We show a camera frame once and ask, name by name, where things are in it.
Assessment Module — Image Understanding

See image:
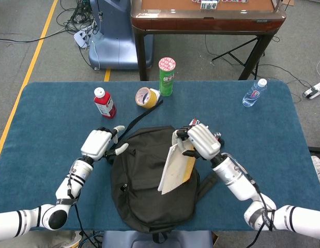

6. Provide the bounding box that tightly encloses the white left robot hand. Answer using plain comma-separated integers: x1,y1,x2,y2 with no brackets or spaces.
80,126,129,162

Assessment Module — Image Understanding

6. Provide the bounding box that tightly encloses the red black snack packet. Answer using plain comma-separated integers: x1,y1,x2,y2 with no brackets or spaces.
189,118,225,146

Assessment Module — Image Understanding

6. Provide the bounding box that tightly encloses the white sneaker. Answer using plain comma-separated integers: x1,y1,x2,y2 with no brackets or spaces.
50,230,83,248
311,155,320,192

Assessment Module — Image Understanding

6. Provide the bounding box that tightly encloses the row of mahjong tiles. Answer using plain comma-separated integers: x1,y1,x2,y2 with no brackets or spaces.
192,0,250,10

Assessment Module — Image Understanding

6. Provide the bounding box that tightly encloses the green chip can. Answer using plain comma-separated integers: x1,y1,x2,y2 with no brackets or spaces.
158,57,176,97

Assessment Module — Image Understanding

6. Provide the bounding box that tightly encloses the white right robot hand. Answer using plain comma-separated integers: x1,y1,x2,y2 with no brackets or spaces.
172,123,222,160

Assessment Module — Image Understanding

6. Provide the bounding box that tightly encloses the brown mahjong table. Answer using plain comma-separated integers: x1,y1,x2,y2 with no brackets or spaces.
130,0,287,82

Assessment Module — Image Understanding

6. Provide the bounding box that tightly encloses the red juice bottle white cap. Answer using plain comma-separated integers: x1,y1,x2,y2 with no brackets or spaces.
94,87,117,119

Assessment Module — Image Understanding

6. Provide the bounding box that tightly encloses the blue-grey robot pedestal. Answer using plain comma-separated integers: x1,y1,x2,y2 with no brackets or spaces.
88,0,155,70

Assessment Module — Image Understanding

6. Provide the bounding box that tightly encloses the black fabric backpack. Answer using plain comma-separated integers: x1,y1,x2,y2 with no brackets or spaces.
105,99,219,243

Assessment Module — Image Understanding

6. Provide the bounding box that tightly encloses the blue table cloth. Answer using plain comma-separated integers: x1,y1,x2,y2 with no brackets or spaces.
0,80,320,232

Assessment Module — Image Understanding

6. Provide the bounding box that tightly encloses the yellow tape roll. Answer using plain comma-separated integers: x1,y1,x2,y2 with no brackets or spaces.
135,87,158,110

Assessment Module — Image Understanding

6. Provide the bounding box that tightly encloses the white book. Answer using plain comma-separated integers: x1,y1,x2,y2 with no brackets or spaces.
157,143,196,196

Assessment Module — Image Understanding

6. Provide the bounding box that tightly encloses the white power strip with plugs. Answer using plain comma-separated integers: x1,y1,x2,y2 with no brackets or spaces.
73,24,97,49

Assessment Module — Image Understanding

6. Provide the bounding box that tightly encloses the white power strip black plug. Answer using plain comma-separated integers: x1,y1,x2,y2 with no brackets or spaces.
303,82,320,100

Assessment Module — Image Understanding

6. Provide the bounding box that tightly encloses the clear water bottle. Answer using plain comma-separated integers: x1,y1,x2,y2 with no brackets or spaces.
242,78,268,108

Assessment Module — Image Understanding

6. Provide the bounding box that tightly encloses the black floor cable bundle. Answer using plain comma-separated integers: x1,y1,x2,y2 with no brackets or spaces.
58,0,98,34

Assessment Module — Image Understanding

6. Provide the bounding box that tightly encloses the blue-grey robot torso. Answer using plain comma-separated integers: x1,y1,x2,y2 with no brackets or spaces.
101,229,214,248

